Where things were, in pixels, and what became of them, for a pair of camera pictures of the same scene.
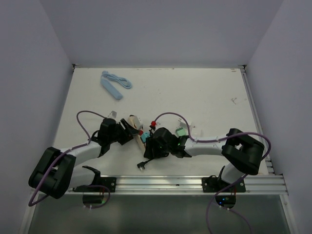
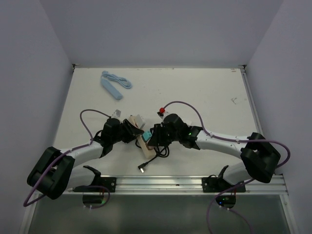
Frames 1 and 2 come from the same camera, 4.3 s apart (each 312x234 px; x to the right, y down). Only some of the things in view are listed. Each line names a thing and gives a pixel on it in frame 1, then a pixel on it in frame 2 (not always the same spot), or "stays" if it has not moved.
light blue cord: (122, 81) stays
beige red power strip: (131, 119) stays
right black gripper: (150, 143) → (157, 139)
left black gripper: (127, 133) stays
